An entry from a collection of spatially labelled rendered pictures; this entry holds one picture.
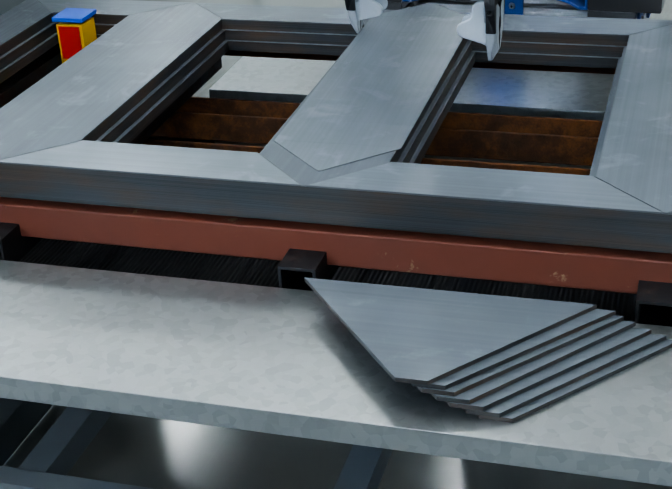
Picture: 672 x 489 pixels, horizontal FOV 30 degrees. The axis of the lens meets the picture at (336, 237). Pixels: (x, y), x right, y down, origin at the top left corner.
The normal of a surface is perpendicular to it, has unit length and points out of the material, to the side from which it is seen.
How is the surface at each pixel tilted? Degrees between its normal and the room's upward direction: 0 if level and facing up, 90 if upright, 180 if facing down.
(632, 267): 90
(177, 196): 90
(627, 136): 0
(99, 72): 0
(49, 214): 90
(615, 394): 0
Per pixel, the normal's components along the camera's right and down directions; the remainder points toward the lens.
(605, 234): -0.27, 0.45
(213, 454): -0.05, -0.89
